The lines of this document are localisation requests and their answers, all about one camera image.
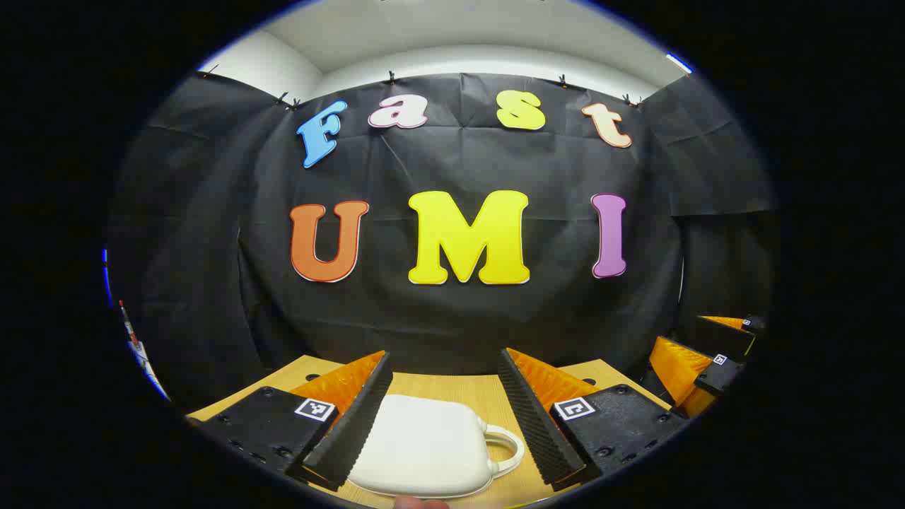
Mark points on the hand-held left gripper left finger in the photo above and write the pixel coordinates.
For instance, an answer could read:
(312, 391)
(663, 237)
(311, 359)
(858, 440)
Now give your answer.
(353, 431)

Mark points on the black backdrop cloth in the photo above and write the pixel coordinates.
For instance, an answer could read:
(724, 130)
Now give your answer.
(551, 297)

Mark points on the row of black cloth clips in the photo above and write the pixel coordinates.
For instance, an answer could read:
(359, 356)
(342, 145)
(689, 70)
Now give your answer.
(390, 76)

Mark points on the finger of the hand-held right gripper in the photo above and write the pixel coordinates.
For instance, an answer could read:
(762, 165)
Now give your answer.
(725, 338)
(717, 375)

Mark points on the white suitcase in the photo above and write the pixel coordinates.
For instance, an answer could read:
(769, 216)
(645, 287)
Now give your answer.
(424, 445)

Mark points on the red capped bottle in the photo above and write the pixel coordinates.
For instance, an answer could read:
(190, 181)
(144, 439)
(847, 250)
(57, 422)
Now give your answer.
(127, 322)

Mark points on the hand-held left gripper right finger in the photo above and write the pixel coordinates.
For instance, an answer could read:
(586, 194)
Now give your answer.
(541, 431)

